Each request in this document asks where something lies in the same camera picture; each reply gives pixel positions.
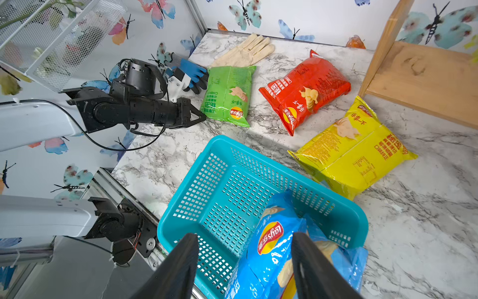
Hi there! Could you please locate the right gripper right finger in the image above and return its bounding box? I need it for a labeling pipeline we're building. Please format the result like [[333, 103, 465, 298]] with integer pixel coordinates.
[[291, 232, 364, 299]]

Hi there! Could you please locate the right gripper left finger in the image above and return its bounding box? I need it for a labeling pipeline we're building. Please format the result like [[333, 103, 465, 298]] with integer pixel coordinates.
[[132, 233, 199, 299]]

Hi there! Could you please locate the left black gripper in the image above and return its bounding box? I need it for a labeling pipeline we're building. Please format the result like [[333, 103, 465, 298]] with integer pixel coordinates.
[[129, 98, 207, 128]]

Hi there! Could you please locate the green chips bag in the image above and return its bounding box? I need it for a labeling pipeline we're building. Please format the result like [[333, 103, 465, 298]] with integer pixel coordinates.
[[200, 66, 256, 128]]

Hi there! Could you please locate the light blue chips bag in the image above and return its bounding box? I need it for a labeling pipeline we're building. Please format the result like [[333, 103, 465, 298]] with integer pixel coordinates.
[[276, 214, 368, 299]]

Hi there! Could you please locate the dark blue Lay's chips bag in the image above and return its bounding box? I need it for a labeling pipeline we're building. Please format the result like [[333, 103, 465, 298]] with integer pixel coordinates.
[[225, 190, 307, 299]]

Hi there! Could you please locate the red chips bag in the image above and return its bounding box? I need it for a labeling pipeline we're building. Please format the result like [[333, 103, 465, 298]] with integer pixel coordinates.
[[259, 50, 351, 136]]

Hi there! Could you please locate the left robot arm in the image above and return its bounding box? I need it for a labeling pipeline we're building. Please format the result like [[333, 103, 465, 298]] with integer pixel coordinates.
[[1, 59, 209, 151]]

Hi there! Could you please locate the teal plastic basket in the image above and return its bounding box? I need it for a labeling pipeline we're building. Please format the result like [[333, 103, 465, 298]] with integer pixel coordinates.
[[158, 135, 368, 299]]

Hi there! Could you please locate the yellow chips bag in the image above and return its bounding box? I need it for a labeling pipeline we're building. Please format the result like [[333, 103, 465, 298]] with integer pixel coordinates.
[[289, 97, 418, 200]]

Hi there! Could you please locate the blue black work glove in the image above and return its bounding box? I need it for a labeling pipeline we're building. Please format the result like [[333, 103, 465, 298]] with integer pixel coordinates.
[[163, 54, 209, 95]]

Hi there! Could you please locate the beige rubber glove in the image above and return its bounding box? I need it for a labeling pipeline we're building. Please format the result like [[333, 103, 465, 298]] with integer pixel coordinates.
[[209, 34, 275, 68]]

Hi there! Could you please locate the pink artificial flower stem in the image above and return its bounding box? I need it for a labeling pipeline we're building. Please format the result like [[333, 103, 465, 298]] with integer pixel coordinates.
[[1, 1, 85, 29]]

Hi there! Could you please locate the wooden corner shelf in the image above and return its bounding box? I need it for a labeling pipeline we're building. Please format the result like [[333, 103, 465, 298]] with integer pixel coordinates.
[[358, 1, 478, 128]]

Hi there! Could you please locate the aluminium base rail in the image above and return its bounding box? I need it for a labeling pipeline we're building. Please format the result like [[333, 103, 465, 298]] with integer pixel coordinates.
[[74, 167, 210, 299]]

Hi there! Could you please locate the white wire mesh box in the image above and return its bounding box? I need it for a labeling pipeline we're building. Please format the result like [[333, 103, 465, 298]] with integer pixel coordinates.
[[1, 0, 127, 92]]

